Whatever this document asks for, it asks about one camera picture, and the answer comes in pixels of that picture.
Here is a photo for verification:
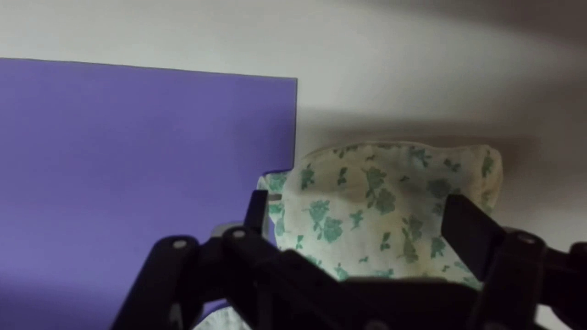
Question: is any purple flat mat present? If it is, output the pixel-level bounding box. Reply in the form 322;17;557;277
0;57;302;330

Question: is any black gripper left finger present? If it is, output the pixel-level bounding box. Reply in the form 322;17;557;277
109;189;346;330

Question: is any floral green white cloth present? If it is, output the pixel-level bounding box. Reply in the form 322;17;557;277
195;141;505;330

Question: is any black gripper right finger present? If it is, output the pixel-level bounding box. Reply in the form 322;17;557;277
441;193;587;330

